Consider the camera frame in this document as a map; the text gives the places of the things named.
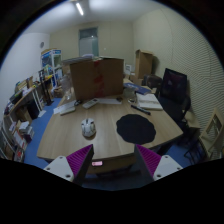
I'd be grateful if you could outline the wooden table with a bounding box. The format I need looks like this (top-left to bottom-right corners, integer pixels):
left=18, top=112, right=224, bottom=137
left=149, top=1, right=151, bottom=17
left=36, top=78, right=184, bottom=174

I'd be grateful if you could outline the black office chair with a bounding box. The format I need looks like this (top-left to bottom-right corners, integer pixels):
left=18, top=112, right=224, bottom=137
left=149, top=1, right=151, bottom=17
left=158, top=68, right=191, bottom=123

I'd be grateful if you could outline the large brown cardboard box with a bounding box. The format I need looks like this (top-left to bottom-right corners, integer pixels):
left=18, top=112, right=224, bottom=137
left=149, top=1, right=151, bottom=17
left=62, top=57, right=124, bottom=101

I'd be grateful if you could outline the white remote control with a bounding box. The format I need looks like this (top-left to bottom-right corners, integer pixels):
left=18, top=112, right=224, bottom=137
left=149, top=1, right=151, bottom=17
left=82, top=98, right=99, bottom=109

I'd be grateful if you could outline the tall cardboard box background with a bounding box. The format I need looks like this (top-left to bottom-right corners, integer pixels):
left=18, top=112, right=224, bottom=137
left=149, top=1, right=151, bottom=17
left=135, top=50, right=153, bottom=79

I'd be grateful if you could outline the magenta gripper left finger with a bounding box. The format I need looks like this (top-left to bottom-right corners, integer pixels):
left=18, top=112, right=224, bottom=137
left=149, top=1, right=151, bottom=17
left=44, top=144, right=94, bottom=186

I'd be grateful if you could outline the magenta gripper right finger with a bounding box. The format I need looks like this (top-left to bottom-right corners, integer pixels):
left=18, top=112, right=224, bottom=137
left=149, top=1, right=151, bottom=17
left=134, top=144, right=182, bottom=183

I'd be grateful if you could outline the white computer mouse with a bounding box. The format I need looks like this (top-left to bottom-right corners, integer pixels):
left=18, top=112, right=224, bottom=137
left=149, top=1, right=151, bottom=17
left=81, top=118, right=96, bottom=138

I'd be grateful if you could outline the wooden folding chair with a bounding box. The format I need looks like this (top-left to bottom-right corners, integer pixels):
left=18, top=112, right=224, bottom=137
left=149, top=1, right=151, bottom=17
left=184, top=108, right=224, bottom=164

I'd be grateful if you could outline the grey door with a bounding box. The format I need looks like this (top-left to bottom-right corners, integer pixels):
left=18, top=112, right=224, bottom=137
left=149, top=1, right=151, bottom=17
left=79, top=27, right=99, bottom=56

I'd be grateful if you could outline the black pen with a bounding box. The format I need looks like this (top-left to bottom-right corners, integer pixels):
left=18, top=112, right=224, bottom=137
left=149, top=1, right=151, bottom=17
left=131, top=105, right=151, bottom=115

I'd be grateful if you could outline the wooden bookshelf with items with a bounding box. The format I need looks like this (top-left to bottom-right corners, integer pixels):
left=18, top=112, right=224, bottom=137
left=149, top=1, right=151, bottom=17
left=0, top=80, right=45, bottom=162

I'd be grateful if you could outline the black round mouse pad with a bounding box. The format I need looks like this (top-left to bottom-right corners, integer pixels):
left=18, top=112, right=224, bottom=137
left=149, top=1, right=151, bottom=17
left=116, top=114, right=156, bottom=145

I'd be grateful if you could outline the open white book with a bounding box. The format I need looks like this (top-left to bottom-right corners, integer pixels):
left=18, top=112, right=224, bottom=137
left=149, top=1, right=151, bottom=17
left=136, top=94, right=163, bottom=110

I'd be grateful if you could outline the blue white display cabinet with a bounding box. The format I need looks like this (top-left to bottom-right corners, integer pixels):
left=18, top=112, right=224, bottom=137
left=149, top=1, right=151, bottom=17
left=41, top=48, right=62, bottom=87

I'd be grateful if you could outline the blue book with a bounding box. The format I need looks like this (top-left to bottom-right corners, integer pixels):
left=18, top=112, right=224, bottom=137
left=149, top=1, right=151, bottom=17
left=123, top=83, right=151, bottom=95

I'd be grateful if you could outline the ceiling fluorescent light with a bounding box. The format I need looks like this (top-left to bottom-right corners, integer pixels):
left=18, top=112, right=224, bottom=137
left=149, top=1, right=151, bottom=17
left=76, top=3, right=84, bottom=16

